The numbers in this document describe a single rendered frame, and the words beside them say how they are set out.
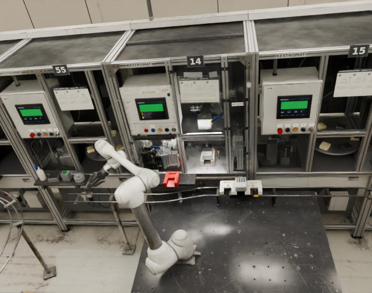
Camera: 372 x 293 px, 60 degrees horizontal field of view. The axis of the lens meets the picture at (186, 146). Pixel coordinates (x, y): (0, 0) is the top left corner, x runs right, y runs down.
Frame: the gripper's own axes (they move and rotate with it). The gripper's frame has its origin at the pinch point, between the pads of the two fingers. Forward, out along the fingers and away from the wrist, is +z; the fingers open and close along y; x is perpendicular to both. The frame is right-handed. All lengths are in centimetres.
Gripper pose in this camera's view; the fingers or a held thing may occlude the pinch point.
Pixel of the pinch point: (88, 187)
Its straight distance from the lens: 283.4
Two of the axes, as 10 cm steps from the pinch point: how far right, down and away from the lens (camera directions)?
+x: 3.4, 2.0, -9.2
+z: -7.1, 6.9, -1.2
